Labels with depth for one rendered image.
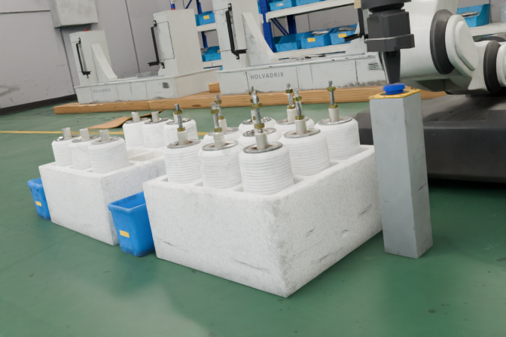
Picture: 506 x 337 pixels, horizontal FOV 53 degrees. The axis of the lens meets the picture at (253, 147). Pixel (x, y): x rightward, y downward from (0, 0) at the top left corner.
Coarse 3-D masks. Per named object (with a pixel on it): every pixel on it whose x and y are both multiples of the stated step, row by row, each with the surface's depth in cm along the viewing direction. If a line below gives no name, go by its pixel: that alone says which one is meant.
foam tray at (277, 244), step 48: (144, 192) 113; (192, 192) 101; (240, 192) 94; (288, 192) 90; (336, 192) 99; (192, 240) 105; (240, 240) 94; (288, 240) 89; (336, 240) 100; (288, 288) 90
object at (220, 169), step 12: (240, 144) 102; (204, 156) 100; (216, 156) 99; (228, 156) 99; (204, 168) 101; (216, 168) 100; (228, 168) 99; (204, 180) 102; (216, 180) 100; (228, 180) 100; (240, 180) 101
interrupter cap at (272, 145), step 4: (252, 144) 98; (256, 144) 98; (268, 144) 97; (272, 144) 96; (276, 144) 95; (280, 144) 94; (244, 148) 95; (248, 148) 95; (252, 148) 95; (256, 148) 96; (268, 148) 93; (272, 148) 92; (276, 148) 92; (244, 152) 94; (248, 152) 92; (252, 152) 92; (256, 152) 92; (260, 152) 91; (264, 152) 91
